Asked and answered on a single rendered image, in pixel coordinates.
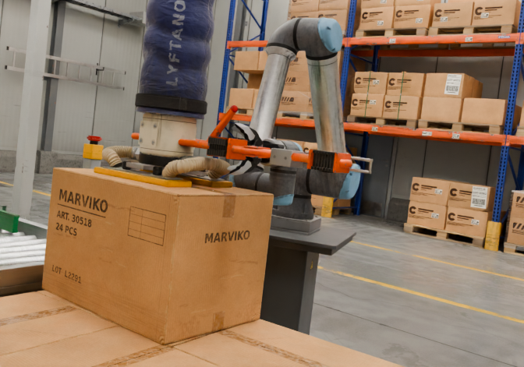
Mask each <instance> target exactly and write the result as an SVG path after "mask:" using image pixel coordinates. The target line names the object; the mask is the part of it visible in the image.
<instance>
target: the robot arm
mask: <svg viewBox="0 0 524 367"><path fill-rule="evenodd" d="M342 41H343V36H342V28H341V27H340V25H339V23H338V22H337V21H336V20H335V19H328V18H324V17H323V18H295V19H291V20H289V21H288V22H286V23H284V24H282V25H281V26H280V27H279V28H278V29H277V30H276V31H275V32H274V33H273V34H272V35H271V37H270V38H269V40H268V42H267V46H266V49H265V51H266V53H267V55H268V57H267V62H266V65H265V69H264V74H263V77H262V80H261V84H260V89H259V92H258V95H257V101H256V103H255V107H254V110H253V116H252V118H251V122H250V127H248V126H246V125H244V124H241V123H235V126H233V127H232V130H234V131H235V132H238V133H240V134H241V135H242V136H243V137H244V138H245V139H244V138H237V137H234V138H236V139H244V140H247V146H252V145H255V146H262V147H267V148H277V149H278V148H281V149H287V150H297V151H303V149H302V148H301V146H300V145H299V144H298V143H294V142H293V141H290V140H279V139H275V137H273V138H271V136H272V132H273V129H274V124H275V121H276V118H277V114H278V109H279V105H280V102H281V96H282V93H283V90H284V86H285V81H286V78H287V75H288V71H289V66H290V62H291V61H293V60H294V59H296V55H297V53H298V52H299V51H305V52H306V59H307V65H308V72H309V79H310V91H311V98H312V105H313V117H314V124H315V131H316V137H317V150H323V151H330V152H337V153H344V154H348V153H347V152H346V148H345V132H344V123H343V115H342V99H341V90H340V81H339V72H338V51H340V50H341V48H342ZM236 161H240V162H239V163H238V164H237V165H232V166H229V167H228V168H227V169H228V170H229V171H230V172H229V174H230V176H229V181H230V182H232V186H233V187H237V188H241V189H249V190H254V191H258V192H266V193H270V194H274V200H273V207H272V215H275V216H279V217H286V218H292V219H300V220H313V207H312V203H311V196H312V194H313V195H318V196H326V197H331V198H336V199H351V198H352V197H354V195H355V194H356V191H357V189H358V186H359V180H360V172H354V171H350V172H349V173H334V172H329V171H318V170H313V169H307V165H304V164H303V167H302V168H289V167H283V166H277V165H272V164H270V158H262V159H258V157H247V156H246V159H245V160H236ZM264 166H269V167H271V168H270V174H267V173H264Z"/></svg>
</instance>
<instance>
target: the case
mask: <svg viewBox="0 0 524 367"><path fill-rule="evenodd" d="M273 200H274V194H270V193H266V192H258V191H254V190H249V189H241V188H237V187H231V188H212V187H208V186H203V185H195V184H192V186H191V187H164V186H160V185H153V184H149V183H145V182H138V181H133V180H129V179H125V178H118V177H114V176H110V175H103V174H98V173H94V169H87V168H53V175H52V184H51V199H50V207H49V216H48V232H47V240H46V249H45V257H44V272H43V281H42V289H44V290H46V291H48V292H50V293H52V294H54V295H57V296H59V297H60V298H64V299H65V300H67V301H69V302H71V303H73V304H76V305H78V306H80V307H82V308H84V309H87V310H89V311H91V312H93V313H95V314H97V315H99V316H102V317H104V318H105V319H108V320H110V321H112V322H114V323H117V324H118V325H120V326H124V327H125V328H127V329H129V330H131V331H133V332H136V333H138V334H140V335H142V336H144V337H147V338H149V339H151V340H153V341H155V342H157V343H159V344H162V345H167V344H172V343H175V342H178V341H184V340H186V339H190V338H193V337H198V336H201V335H204V334H207V333H212V332H215V331H218V330H223V329H226V328H229V327H233V326H238V325H241V324H244V323H249V322H252V321H255V320H259V319H260V308H261V302H262V294H263V287H264V275H265V267H266V261H267V247H268V241H269V234H270V226H271V214H272V207H273Z"/></svg>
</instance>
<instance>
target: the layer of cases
mask: <svg viewBox="0 0 524 367"><path fill-rule="evenodd" d="M0 367H404V366H401V365H397V364H395V363H392V362H388V361H385V360H383V359H380V358H376V357H374V356H371V355H367V354H364V353H362V352H359V351H355V350H352V349H350V348H346V347H343V346H340V345H337V344H333V343H331V342H328V341H324V340H321V339H319V338H316V337H312V336H310V335H307V334H304V333H300V332H298V331H295V330H291V329H289V328H286V327H283V326H279V325H277V324H274V323H270V322H268V321H265V320H262V319H259V320H255V321H252V322H249V323H244V324H241V325H238V326H233V327H229V328H226V329H223V330H218V331H215V332H212V333H207V334H204V335H201V336H198V337H193V338H190V339H186V340H184V341H178V342H175V343H172V344H167V345H162V344H159V343H157V342H155V341H153V340H151V339H149V338H147V337H144V336H142V335H140V334H138V333H136V332H133V331H131V330H129V329H127V328H125V327H124V326H120V325H118V324H117V323H114V322H112V321H110V320H108V319H105V318H104V317H102V316H99V315H97V314H95V313H93V312H91V311H89V310H87V309H84V308H82V307H80V306H78V305H76V304H73V303H71V302H69V301H67V300H65V299H64V298H60V297H59V296H57V295H54V294H52V293H50V292H48V291H46V290H43V291H37V292H35V291H34V292H29V293H24V294H19V295H10V296H5V297H1V298H0Z"/></svg>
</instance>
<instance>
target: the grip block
mask: <svg viewBox="0 0 524 367"><path fill-rule="evenodd" d="M233 145H234V146H244V145H247V140H244V139H231V138H225V137H217V136H208V142H207V156H212V157H226V159H235V160H245V159H246V156H243V155H242V154H236V153H233V152H232V146H233Z"/></svg>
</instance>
